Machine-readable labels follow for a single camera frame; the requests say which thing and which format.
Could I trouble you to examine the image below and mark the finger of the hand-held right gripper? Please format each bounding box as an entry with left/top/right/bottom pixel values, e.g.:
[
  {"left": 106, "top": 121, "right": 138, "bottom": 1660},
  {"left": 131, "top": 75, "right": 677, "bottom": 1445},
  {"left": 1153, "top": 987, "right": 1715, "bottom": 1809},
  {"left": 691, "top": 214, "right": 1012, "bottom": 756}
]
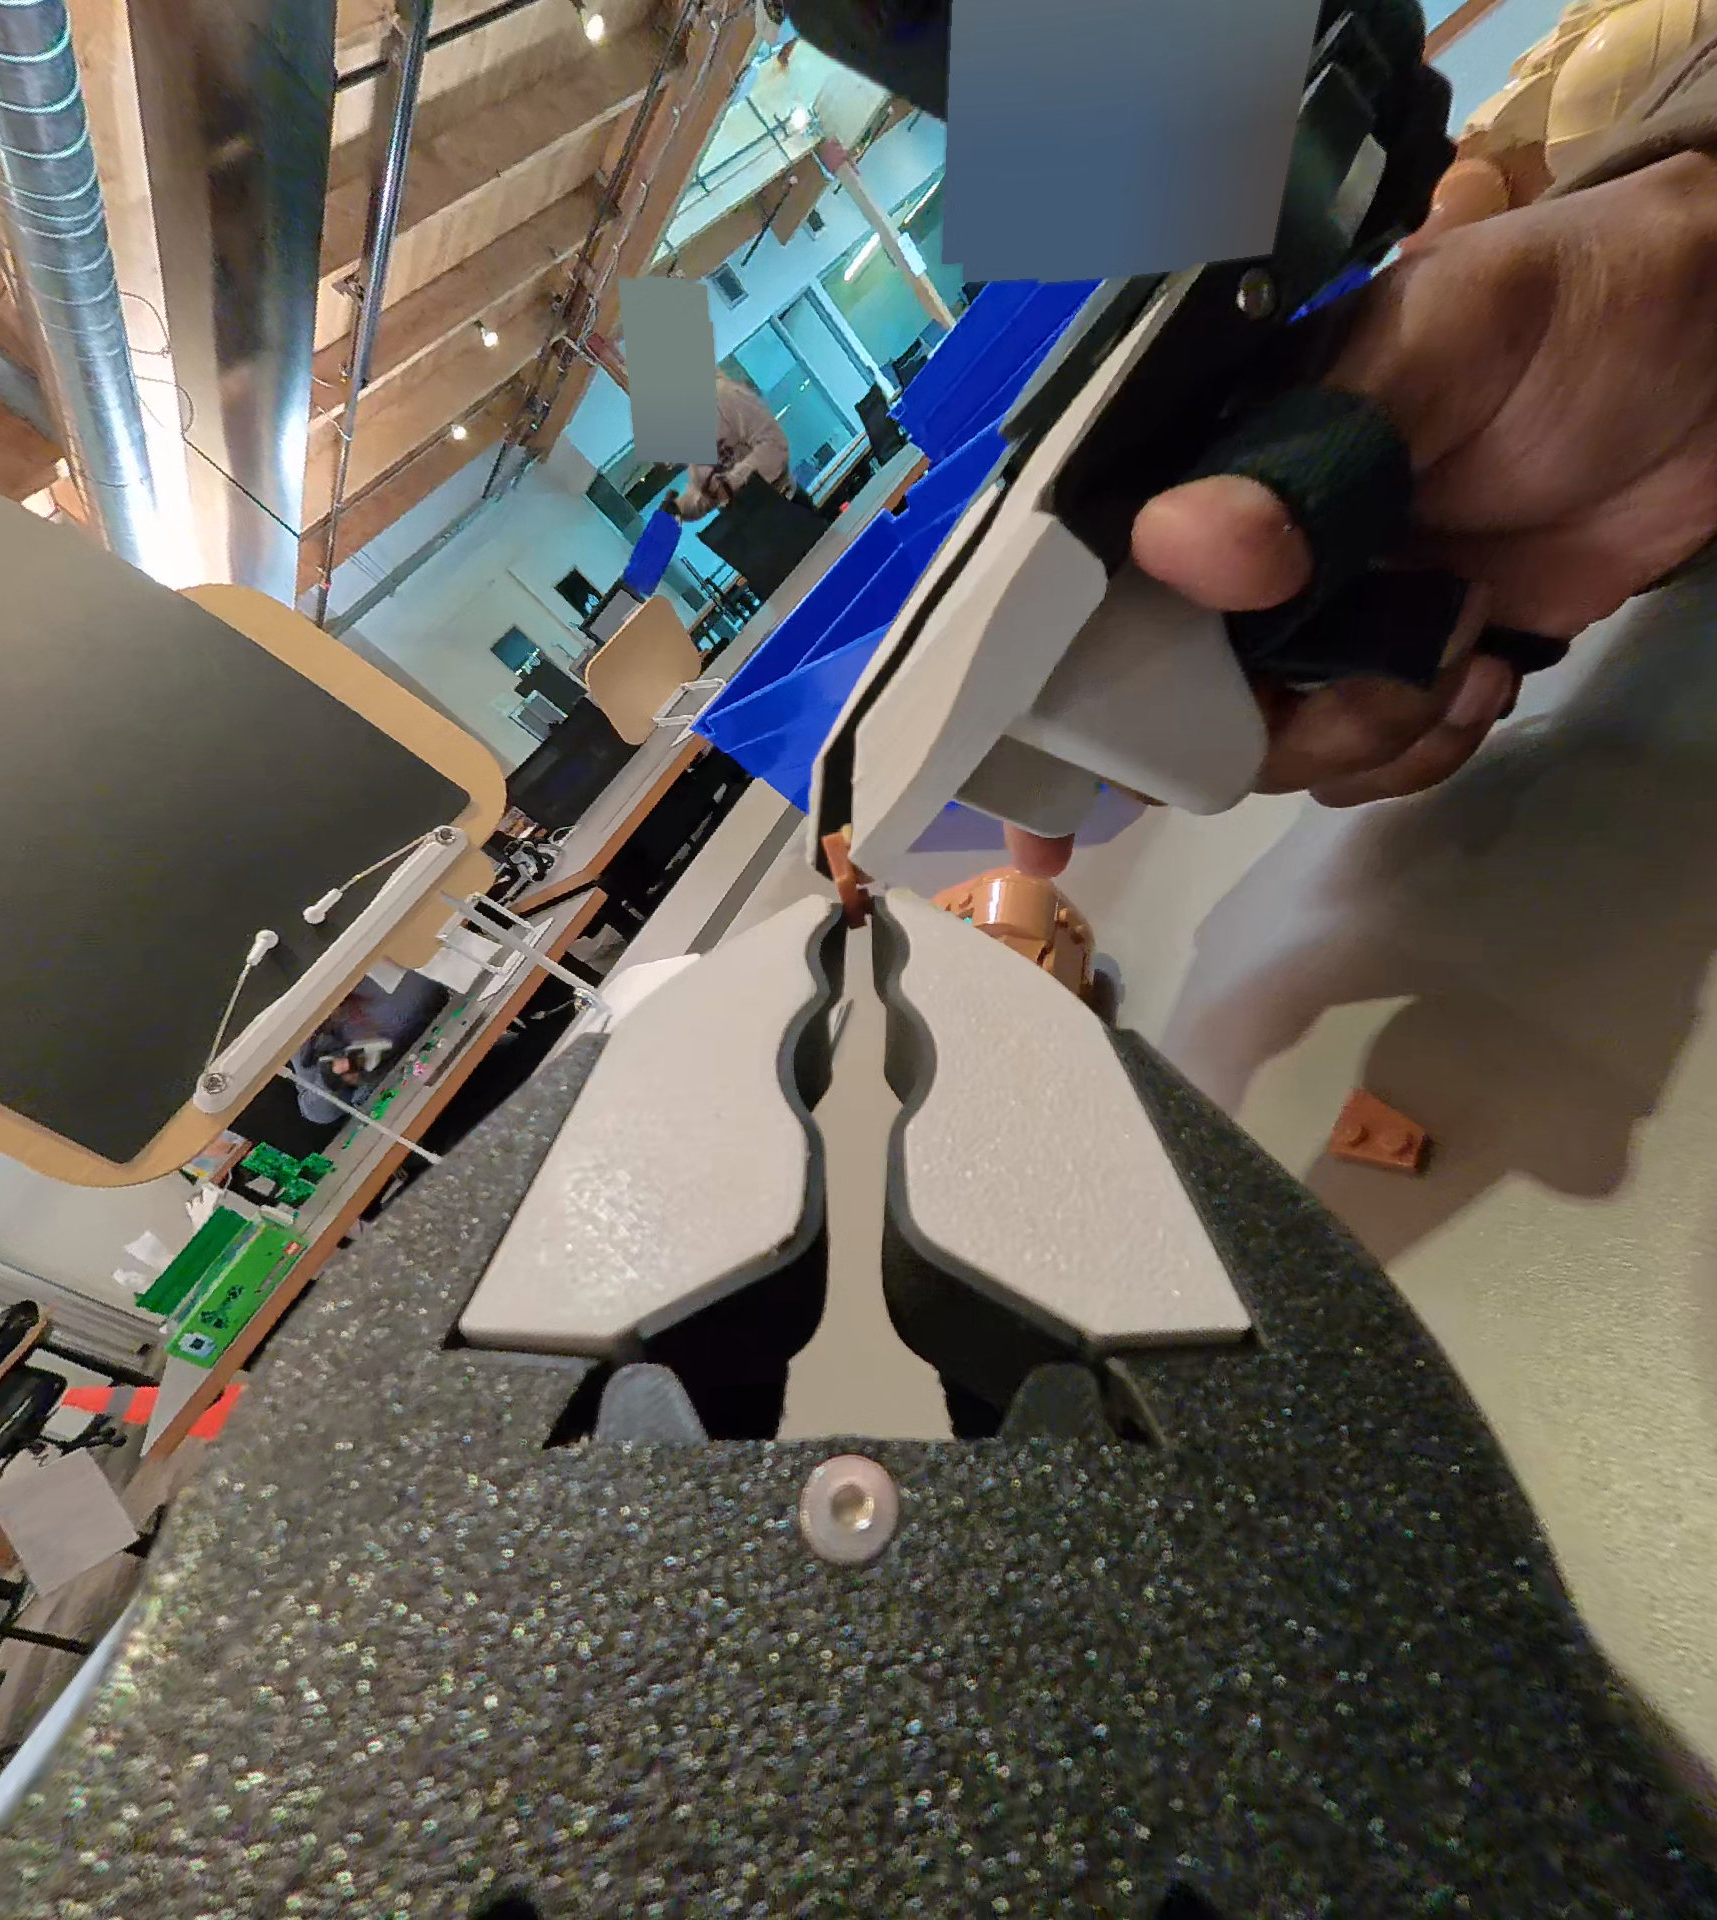
[
  {"left": 807, "top": 419, "right": 1018, "bottom": 870},
  {"left": 847, "top": 270, "right": 1214, "bottom": 881}
]

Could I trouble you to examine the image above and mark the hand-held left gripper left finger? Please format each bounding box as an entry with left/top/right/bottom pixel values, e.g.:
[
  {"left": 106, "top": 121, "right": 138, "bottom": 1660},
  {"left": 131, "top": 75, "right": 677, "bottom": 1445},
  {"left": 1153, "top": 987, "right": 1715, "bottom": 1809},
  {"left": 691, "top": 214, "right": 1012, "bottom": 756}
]
[{"left": 459, "top": 897, "right": 840, "bottom": 1348}]

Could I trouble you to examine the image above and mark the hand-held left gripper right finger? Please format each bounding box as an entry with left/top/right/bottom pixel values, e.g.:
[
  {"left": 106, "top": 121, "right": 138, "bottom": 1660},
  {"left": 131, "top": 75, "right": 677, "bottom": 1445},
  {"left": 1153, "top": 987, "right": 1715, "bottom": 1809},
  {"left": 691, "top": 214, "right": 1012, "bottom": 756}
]
[{"left": 870, "top": 887, "right": 1259, "bottom": 1350}]

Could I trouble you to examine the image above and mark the person's right hand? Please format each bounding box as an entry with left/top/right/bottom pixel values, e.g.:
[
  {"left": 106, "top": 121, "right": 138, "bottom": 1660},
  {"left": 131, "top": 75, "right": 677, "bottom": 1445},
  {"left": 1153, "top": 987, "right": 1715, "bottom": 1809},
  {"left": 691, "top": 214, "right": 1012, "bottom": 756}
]
[{"left": 1010, "top": 151, "right": 1717, "bottom": 881}]

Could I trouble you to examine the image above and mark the blue plastic bin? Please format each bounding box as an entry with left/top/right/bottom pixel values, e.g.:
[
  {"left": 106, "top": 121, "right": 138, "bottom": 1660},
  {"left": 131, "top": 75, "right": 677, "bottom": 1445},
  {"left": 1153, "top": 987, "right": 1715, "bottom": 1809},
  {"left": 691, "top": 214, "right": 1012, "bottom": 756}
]
[
  {"left": 694, "top": 511, "right": 1145, "bottom": 860},
  {"left": 889, "top": 278, "right": 1106, "bottom": 519}
]

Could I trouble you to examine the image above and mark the tan plywood chair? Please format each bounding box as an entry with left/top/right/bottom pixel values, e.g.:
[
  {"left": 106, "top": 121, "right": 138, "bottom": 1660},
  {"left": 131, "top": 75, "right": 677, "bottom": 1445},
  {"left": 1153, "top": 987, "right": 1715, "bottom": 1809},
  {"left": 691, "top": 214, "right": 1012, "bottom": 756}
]
[{"left": 585, "top": 592, "right": 710, "bottom": 744}]

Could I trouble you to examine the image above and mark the orange toy brick model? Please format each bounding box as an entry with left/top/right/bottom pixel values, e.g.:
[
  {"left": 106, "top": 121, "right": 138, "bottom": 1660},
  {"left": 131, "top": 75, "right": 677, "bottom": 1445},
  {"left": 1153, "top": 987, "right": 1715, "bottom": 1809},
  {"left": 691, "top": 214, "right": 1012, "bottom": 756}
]
[{"left": 934, "top": 866, "right": 1101, "bottom": 1030}]

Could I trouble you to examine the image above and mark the wooden edged work table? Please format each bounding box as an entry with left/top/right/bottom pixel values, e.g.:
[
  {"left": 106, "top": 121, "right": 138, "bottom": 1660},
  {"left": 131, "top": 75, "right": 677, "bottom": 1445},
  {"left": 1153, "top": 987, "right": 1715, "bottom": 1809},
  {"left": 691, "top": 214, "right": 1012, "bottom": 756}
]
[{"left": 138, "top": 885, "right": 604, "bottom": 1464}]

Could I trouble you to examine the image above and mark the white panel stand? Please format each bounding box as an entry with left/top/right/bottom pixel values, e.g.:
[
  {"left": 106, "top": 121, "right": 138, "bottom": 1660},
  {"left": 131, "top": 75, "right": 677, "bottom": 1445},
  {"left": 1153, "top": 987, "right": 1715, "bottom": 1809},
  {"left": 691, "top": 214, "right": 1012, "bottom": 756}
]
[{"left": 193, "top": 822, "right": 710, "bottom": 1118}]

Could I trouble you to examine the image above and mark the green box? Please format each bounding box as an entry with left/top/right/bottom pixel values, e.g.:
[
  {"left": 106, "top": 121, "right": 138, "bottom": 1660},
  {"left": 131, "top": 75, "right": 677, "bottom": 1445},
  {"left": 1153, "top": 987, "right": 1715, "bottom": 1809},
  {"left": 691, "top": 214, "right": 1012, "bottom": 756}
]
[{"left": 138, "top": 1200, "right": 311, "bottom": 1367}]

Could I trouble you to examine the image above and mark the tan rounded brick model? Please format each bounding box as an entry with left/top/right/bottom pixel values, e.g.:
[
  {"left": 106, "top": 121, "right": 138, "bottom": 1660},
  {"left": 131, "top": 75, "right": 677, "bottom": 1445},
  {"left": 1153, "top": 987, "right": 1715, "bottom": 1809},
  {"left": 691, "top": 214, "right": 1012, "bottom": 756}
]
[{"left": 1444, "top": 0, "right": 1717, "bottom": 227}]

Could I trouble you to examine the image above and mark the black divider panel wooden rim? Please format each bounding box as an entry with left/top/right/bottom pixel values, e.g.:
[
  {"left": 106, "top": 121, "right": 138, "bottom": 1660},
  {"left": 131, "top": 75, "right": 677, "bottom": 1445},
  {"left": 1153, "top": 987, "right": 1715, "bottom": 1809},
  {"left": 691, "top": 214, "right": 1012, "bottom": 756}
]
[{"left": 0, "top": 449, "right": 506, "bottom": 1186}]

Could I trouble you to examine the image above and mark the silver ventilation duct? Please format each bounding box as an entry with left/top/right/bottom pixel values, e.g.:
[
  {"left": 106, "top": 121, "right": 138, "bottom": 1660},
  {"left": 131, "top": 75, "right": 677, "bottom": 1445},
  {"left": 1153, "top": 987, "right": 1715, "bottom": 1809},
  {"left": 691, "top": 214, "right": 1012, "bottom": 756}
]
[{"left": 0, "top": 0, "right": 170, "bottom": 573}]

